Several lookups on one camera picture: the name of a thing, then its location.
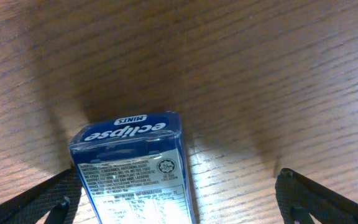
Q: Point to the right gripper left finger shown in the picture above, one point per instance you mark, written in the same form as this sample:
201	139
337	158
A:
56	199

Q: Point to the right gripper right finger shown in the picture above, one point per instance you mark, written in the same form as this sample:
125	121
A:
302	200

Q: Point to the small blue box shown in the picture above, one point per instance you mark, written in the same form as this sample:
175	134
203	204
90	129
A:
134	169

